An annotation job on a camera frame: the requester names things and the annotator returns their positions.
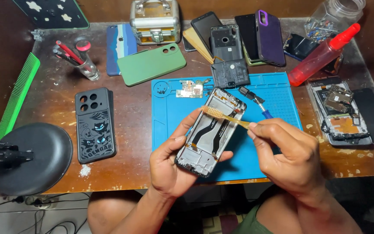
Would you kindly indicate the person's right hand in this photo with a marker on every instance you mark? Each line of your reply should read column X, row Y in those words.
column 291, row 156

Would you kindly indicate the person's left hand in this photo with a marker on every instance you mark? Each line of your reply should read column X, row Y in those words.
column 164, row 172

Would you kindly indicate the black phone frame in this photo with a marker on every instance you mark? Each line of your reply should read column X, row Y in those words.
column 211, row 133

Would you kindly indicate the amber translucent toothbrush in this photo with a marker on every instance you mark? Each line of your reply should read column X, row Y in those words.
column 221, row 116

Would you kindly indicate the blue silicone repair mat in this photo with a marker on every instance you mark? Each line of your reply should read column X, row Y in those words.
column 174, row 117

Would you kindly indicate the disassembled phone with orange parts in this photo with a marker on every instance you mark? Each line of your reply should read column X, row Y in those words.
column 342, row 126

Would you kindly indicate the person's right leg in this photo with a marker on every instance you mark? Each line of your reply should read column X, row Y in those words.
column 278, row 214

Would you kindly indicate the person's leg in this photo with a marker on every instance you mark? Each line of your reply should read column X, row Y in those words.
column 109, row 211
column 278, row 214

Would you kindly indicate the person's left leg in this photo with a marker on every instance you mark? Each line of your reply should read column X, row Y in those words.
column 109, row 211

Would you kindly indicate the grey loose phone board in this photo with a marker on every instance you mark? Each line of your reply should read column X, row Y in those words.
column 338, row 97

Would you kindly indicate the small black phone module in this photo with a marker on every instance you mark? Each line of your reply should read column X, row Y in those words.
column 248, row 93

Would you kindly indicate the person's green shorts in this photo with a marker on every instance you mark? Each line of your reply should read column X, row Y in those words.
column 250, row 222

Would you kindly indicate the black cartoon printed phone case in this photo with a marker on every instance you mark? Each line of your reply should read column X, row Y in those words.
column 96, row 130

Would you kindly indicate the green phone circuit board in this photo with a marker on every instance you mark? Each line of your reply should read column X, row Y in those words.
column 190, row 89

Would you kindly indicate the red spray bottle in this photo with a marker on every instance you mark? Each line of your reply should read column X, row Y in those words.
column 317, row 58

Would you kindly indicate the light green phone case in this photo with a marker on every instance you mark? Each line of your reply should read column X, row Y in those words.
column 250, row 62

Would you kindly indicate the black phone battery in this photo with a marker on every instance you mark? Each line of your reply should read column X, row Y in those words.
column 230, row 74

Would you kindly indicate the cracked dark phone screen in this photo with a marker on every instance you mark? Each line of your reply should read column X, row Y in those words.
column 299, row 45

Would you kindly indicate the purple phone case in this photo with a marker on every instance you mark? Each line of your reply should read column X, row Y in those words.
column 269, row 42

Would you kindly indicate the black round lamp base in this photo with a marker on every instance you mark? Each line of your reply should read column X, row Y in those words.
column 41, row 159

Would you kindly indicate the clear glass tool holder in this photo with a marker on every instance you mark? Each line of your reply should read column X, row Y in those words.
column 89, row 71

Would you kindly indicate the white power strip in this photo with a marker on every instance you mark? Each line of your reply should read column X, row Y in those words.
column 41, row 202

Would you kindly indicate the black glossy smartphone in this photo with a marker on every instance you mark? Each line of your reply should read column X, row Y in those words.
column 247, row 35

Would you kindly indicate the dark grey phone back cover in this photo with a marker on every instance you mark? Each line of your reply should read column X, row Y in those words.
column 226, row 42

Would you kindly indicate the blue striped phone case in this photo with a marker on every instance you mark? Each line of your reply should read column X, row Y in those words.
column 115, row 48

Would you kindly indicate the tan phone case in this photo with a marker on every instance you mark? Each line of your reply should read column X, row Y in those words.
column 198, row 44

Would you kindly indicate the clear plastic jar of screws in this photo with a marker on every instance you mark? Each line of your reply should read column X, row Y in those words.
column 333, row 16

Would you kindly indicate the silver metal carry case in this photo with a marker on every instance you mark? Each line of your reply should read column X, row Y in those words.
column 154, row 22

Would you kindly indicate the black tweezers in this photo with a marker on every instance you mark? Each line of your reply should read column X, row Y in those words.
column 64, row 58

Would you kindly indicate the green plastic comb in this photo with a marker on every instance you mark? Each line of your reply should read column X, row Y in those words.
column 18, row 97

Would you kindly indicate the small metal hinge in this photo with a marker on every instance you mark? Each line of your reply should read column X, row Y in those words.
column 38, row 35

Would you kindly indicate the black star patterned tablet case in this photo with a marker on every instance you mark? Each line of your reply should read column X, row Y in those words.
column 54, row 13

